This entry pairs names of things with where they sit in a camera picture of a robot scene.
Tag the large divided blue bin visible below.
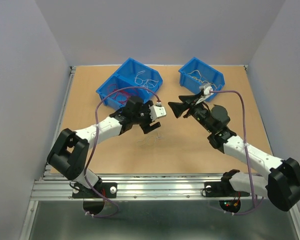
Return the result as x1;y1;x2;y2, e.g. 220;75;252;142
96;58;163;110

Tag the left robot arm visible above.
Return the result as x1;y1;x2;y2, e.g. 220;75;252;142
46;96;167;197

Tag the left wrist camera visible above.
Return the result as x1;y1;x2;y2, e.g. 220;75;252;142
149;101;167;122

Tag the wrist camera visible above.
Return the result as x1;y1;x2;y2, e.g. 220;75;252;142
196;83;213;104
149;101;167;122

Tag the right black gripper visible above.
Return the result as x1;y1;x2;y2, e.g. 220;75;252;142
168;92;214;133

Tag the wire bundle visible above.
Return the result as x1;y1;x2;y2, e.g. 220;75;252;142
136;132;165;147

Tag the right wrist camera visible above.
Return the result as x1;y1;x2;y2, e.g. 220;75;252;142
196;83;213;104

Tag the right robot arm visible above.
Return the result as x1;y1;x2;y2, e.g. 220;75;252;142
168;93;300;212

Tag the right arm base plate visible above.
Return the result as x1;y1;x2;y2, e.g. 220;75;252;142
201;181;250;198

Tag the aluminium frame rail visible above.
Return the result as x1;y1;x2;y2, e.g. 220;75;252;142
29;65;298;201

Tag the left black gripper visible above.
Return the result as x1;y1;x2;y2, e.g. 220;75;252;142
132;100;160;134

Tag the red wire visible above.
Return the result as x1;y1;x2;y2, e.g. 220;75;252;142
106;84;141;105

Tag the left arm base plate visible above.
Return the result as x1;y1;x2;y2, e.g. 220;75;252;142
69;181;118;200

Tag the small blue bin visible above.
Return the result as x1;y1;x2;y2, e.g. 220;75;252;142
178;57;225;94

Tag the white wire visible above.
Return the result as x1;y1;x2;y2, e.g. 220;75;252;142
142;78;160;95
134;70;147;86

